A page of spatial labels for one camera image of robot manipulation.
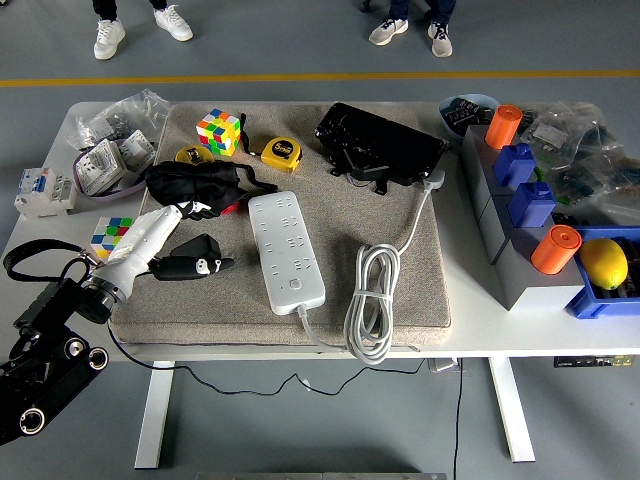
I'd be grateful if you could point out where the black fabric pouch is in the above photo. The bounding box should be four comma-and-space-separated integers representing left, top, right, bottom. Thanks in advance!
143, 160, 280, 217

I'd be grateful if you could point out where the colourful puzzle cube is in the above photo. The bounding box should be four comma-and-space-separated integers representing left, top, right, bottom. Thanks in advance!
89, 216, 137, 261

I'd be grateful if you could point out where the purple bowl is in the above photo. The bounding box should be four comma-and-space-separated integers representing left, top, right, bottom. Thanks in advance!
72, 139, 151, 200

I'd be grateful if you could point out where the white-sided puzzle cube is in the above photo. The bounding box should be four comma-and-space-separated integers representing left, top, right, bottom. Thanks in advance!
195, 108, 243, 158

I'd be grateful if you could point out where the grey-brown mat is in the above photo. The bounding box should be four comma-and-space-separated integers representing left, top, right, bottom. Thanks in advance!
108, 102, 454, 351

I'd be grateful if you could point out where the yellow tape measure with strap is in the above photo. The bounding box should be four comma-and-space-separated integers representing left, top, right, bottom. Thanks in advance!
239, 113, 305, 174

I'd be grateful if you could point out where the black plastic tray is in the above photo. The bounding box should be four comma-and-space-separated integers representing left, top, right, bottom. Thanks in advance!
314, 102, 450, 197

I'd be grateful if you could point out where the orange cylinder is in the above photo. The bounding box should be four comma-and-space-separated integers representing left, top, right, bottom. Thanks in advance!
530, 224, 584, 276
483, 103, 525, 151

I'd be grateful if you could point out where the grey box under table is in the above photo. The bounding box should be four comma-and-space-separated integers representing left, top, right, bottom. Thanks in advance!
428, 358, 467, 374

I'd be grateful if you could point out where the clear bag of parts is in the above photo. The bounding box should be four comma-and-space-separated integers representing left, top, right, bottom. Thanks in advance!
74, 89, 172, 151

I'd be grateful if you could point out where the small white wall socket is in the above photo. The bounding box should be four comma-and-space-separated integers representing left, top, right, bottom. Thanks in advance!
118, 129, 157, 174

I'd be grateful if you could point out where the person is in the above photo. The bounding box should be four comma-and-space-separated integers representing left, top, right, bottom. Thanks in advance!
367, 0, 459, 58
91, 0, 195, 61

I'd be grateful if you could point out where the white table leg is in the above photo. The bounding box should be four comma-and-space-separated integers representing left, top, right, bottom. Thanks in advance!
487, 357, 537, 464
133, 359, 176, 470

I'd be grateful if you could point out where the clear bag of components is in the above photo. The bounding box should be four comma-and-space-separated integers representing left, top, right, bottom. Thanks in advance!
517, 101, 626, 169
542, 149, 640, 226

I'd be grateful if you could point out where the black table control panel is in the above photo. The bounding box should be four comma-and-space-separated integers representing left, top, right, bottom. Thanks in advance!
553, 354, 630, 370

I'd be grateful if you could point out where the black hanging cable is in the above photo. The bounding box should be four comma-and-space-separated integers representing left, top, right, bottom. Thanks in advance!
452, 357, 466, 480

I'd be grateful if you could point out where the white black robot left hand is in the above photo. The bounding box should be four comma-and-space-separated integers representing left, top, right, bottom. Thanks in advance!
93, 199, 236, 301

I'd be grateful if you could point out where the white power strip cord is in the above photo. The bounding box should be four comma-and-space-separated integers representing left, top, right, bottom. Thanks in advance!
297, 168, 447, 366

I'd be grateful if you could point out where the yellow black round tape measure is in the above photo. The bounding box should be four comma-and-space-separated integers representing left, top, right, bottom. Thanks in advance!
173, 144, 215, 165

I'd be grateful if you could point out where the yellow lemon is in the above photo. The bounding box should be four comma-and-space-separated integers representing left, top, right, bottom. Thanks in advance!
579, 237, 630, 291

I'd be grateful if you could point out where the blue block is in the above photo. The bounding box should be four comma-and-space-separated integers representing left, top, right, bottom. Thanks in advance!
493, 143, 539, 190
507, 181, 558, 229

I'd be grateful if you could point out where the large white wall socket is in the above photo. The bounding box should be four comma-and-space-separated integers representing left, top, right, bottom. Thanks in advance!
74, 138, 129, 196

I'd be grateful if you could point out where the blue bin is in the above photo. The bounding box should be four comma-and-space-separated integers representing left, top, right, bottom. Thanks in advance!
564, 225, 640, 321

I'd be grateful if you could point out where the white power strip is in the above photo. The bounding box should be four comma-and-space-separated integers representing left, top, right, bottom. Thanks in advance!
248, 190, 327, 316

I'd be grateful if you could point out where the blue bowl of circuit boards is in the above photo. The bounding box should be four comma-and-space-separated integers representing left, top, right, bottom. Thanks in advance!
438, 93, 501, 142

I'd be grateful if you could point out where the white circuit breaker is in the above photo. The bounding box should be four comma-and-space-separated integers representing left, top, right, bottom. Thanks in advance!
13, 167, 78, 220

